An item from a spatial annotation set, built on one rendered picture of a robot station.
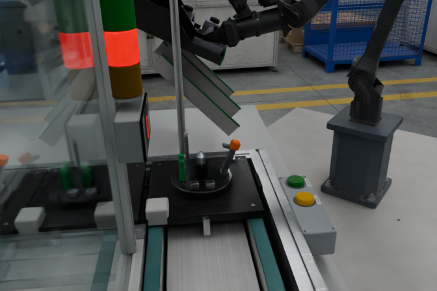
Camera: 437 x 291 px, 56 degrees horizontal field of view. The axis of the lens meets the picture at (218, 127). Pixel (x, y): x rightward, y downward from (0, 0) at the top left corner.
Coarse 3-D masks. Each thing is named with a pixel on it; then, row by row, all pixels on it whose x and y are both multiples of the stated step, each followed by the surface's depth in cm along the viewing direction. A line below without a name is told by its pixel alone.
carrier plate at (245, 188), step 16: (176, 160) 103; (192, 160) 103; (208, 160) 103; (224, 160) 103; (240, 160) 103; (160, 176) 97; (240, 176) 96; (160, 192) 90; (240, 192) 90; (256, 192) 89; (176, 208) 85; (192, 208) 85; (208, 208) 85; (224, 208) 84; (240, 208) 84; (256, 208) 84; (176, 224) 83
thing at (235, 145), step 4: (232, 140) 90; (236, 140) 90; (224, 144) 90; (228, 144) 91; (232, 144) 89; (236, 144) 89; (240, 144) 89; (228, 148) 90; (232, 148) 89; (236, 148) 90; (228, 152) 91; (232, 152) 90; (228, 156) 91; (232, 156) 91; (228, 160) 91; (224, 164) 92; (228, 164) 91; (224, 168) 92; (228, 168) 92
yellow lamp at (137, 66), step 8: (136, 64) 60; (112, 72) 60; (120, 72) 59; (128, 72) 60; (136, 72) 60; (112, 80) 60; (120, 80) 60; (128, 80) 60; (136, 80) 61; (112, 88) 61; (120, 88) 60; (128, 88) 60; (136, 88) 61; (120, 96) 61; (128, 96) 61; (136, 96) 62
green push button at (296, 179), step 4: (292, 176) 95; (296, 176) 95; (300, 176) 95; (288, 180) 94; (292, 180) 93; (296, 180) 93; (300, 180) 93; (304, 180) 94; (288, 184) 93; (292, 184) 92; (296, 184) 92; (300, 184) 92
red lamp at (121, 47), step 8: (104, 32) 58; (112, 32) 57; (120, 32) 57; (128, 32) 58; (136, 32) 59; (112, 40) 57; (120, 40) 57; (128, 40) 58; (136, 40) 59; (112, 48) 58; (120, 48) 58; (128, 48) 58; (136, 48) 60; (112, 56) 58; (120, 56) 58; (128, 56) 59; (136, 56) 60; (112, 64) 59; (120, 64) 59; (128, 64) 59
